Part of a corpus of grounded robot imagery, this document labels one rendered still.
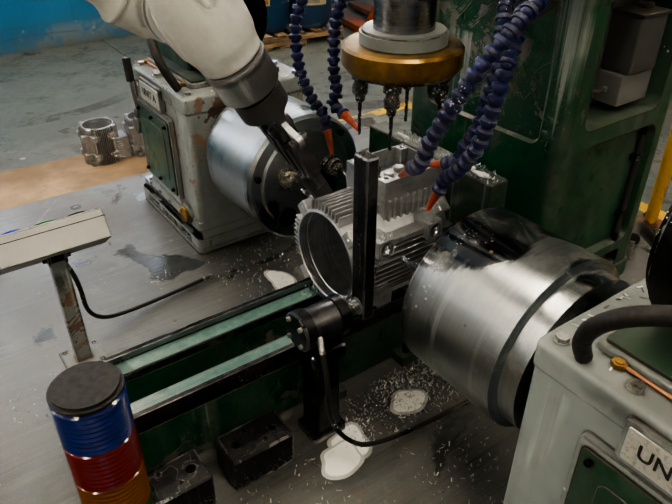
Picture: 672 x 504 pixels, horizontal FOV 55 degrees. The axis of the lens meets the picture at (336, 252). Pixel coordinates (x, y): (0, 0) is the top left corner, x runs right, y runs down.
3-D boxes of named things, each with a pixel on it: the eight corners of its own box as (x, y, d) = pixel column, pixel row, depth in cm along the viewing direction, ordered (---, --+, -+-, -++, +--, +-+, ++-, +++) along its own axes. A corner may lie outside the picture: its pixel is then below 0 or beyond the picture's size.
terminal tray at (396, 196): (399, 180, 115) (401, 142, 111) (440, 203, 108) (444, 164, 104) (344, 198, 109) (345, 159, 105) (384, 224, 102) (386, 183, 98)
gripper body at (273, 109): (288, 79, 88) (317, 127, 94) (257, 64, 94) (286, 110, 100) (248, 116, 87) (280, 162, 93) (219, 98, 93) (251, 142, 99)
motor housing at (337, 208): (381, 243, 126) (385, 153, 116) (449, 289, 113) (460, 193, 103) (294, 277, 116) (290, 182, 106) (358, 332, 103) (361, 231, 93)
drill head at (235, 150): (277, 163, 158) (272, 60, 145) (369, 224, 133) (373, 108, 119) (182, 190, 146) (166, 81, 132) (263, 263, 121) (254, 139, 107)
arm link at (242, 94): (240, 28, 90) (261, 61, 94) (191, 70, 89) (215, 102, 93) (273, 42, 84) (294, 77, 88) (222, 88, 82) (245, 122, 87)
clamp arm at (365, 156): (364, 305, 97) (369, 147, 83) (377, 315, 95) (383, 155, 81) (345, 313, 95) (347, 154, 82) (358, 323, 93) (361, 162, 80)
